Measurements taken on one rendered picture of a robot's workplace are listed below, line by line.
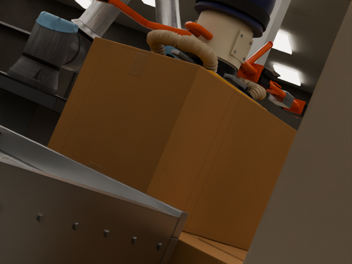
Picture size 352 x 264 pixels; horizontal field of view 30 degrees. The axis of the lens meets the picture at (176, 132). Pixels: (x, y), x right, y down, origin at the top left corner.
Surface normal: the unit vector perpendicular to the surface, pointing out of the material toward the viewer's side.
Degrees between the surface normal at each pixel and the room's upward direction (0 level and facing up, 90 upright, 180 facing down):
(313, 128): 90
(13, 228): 90
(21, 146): 90
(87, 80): 90
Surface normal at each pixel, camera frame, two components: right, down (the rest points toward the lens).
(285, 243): -0.54, -0.27
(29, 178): 0.75, 0.29
